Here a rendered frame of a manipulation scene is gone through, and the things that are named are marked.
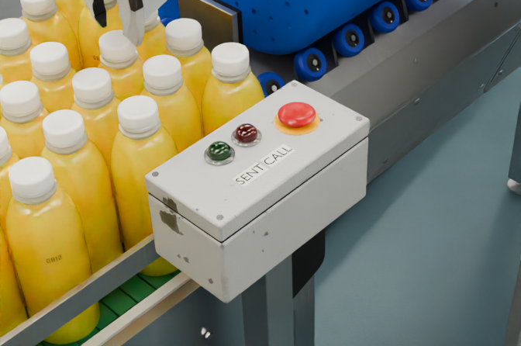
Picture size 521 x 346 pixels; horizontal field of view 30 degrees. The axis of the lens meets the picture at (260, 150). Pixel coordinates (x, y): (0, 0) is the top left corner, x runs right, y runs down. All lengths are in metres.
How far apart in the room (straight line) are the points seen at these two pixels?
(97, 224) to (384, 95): 0.52
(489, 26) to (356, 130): 0.65
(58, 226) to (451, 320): 1.43
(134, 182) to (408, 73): 0.55
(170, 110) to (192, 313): 0.23
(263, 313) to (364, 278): 1.27
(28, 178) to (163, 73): 0.19
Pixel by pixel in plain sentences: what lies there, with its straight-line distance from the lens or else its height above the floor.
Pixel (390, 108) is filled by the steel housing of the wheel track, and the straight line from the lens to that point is 1.38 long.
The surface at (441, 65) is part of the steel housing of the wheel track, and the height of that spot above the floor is 0.85.
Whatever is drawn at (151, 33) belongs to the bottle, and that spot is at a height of 1.07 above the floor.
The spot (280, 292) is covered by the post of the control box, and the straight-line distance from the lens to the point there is 1.02.
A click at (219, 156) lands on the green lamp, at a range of 0.88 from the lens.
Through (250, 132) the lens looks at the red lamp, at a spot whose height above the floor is 1.11.
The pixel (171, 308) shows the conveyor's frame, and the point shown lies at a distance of 1.04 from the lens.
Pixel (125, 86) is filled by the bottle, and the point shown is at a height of 1.06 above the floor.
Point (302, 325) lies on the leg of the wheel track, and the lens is 1.59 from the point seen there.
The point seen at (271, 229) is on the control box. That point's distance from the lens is 0.88.
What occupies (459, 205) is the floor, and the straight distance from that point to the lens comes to 2.48.
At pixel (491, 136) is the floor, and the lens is 2.71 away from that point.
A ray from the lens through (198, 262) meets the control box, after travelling 0.89.
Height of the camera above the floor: 1.67
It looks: 40 degrees down
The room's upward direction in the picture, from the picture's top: 3 degrees counter-clockwise
